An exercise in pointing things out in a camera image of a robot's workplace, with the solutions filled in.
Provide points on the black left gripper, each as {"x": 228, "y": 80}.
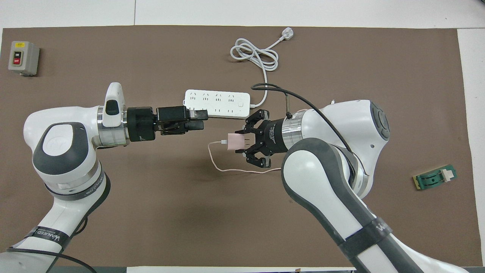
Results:
{"x": 140, "y": 125}

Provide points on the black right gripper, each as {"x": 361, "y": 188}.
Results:
{"x": 274, "y": 136}

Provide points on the pink charger plug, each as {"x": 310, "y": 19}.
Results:
{"x": 235, "y": 143}

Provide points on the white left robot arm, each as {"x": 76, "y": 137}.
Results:
{"x": 68, "y": 159}

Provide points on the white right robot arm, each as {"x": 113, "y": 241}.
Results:
{"x": 333, "y": 167}

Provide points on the white power strip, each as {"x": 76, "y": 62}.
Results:
{"x": 227, "y": 102}

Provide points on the brown table mat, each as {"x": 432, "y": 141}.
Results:
{"x": 189, "y": 208}

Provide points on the green knife switch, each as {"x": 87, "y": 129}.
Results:
{"x": 432, "y": 179}

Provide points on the grey on-off switch box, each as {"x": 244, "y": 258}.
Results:
{"x": 24, "y": 58}

